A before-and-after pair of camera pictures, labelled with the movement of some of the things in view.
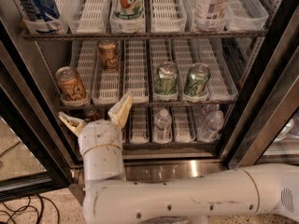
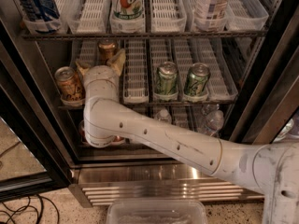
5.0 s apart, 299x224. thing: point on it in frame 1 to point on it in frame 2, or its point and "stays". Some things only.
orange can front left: (70, 86) stays
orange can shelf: (109, 56) stays
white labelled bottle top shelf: (212, 2) stays
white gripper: (100, 134) to (97, 74)
